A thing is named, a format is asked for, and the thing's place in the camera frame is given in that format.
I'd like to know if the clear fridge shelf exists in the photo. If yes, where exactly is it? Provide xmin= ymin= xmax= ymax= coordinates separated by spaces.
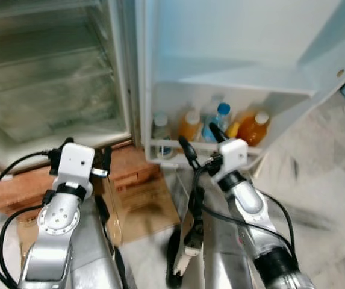
xmin=0 ymin=0 xmax=110 ymax=28
xmin=0 ymin=47 xmax=117 ymax=97

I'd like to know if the small yellow bottle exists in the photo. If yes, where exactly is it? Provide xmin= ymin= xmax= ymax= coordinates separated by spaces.
xmin=226 ymin=120 xmax=241 ymax=139

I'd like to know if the blue capped water bottle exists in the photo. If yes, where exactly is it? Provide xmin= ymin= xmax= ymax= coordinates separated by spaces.
xmin=204 ymin=102 xmax=232 ymax=144

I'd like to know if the clear bottle white cap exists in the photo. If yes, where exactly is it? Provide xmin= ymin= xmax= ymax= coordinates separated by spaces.
xmin=153 ymin=113 xmax=172 ymax=159

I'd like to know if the large orange juice bottle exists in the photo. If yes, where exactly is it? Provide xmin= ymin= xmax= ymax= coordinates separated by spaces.
xmin=237 ymin=111 xmax=271 ymax=148

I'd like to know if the brown cardboard sheet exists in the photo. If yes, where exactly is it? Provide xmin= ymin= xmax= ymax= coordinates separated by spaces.
xmin=16 ymin=178 xmax=182 ymax=247

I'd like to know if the grey robot left leg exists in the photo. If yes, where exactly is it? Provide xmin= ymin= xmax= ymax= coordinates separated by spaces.
xmin=70 ymin=194 xmax=129 ymax=289

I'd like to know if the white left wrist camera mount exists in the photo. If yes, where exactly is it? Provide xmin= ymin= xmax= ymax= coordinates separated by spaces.
xmin=58 ymin=143 xmax=96 ymax=188

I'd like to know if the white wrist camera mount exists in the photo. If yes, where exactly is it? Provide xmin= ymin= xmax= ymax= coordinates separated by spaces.
xmin=58 ymin=143 xmax=96 ymax=188
xmin=217 ymin=138 xmax=249 ymax=181

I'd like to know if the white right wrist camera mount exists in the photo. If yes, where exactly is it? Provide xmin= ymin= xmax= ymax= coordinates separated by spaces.
xmin=217 ymin=138 xmax=249 ymax=181

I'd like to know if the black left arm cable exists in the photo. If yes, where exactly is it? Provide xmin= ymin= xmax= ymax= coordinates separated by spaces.
xmin=0 ymin=151 xmax=58 ymax=288
xmin=0 ymin=205 xmax=45 ymax=285

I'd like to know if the black white cable plug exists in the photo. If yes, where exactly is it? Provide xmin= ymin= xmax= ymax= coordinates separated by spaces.
xmin=165 ymin=184 xmax=206 ymax=288

